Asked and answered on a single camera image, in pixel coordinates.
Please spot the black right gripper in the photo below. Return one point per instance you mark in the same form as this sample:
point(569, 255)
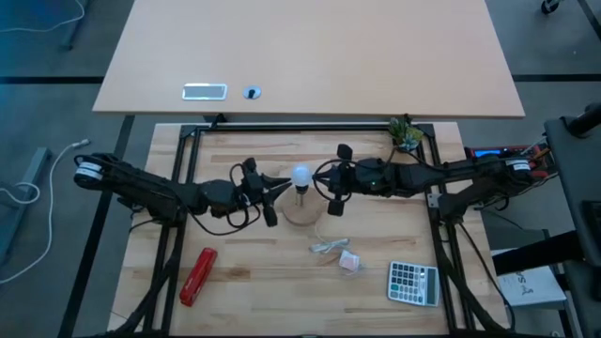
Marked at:
point(361, 178)

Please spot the white lightbulb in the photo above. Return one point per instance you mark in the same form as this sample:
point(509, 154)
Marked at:
point(301, 174)

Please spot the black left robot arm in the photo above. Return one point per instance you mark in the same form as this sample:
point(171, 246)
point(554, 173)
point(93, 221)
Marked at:
point(141, 185)

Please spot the black caster wheel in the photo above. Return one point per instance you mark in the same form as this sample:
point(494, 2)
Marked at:
point(549, 5)

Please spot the grey desk calculator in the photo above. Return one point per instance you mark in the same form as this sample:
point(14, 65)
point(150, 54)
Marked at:
point(413, 284)

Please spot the lamp with round wooden base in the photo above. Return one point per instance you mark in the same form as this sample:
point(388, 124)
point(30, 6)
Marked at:
point(305, 213)

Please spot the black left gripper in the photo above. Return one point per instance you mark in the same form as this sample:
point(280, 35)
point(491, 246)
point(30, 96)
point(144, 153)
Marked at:
point(251, 188)

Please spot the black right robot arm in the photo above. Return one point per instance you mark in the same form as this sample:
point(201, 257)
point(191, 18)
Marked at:
point(422, 176)

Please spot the red electronics board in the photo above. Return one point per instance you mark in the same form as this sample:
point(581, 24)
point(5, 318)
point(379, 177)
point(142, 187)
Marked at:
point(488, 153)

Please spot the black equipment stand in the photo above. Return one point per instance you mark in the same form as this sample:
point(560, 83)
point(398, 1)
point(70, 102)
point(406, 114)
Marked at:
point(577, 164)

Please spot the white printed paper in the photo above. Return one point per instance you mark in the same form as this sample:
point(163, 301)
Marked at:
point(530, 286)

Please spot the silver desk outlet plate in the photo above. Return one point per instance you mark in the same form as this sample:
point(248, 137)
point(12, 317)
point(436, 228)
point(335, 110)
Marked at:
point(204, 92)

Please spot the small potted succulent plant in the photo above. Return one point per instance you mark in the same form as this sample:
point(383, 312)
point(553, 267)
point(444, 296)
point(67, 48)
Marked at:
point(405, 133)

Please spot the beige office desk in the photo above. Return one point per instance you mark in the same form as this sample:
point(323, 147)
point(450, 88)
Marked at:
point(305, 51)

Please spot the red stapler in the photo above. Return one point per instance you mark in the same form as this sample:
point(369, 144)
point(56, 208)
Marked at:
point(198, 277)

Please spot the black aluminium table frame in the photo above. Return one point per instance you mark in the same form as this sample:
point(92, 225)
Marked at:
point(305, 127)

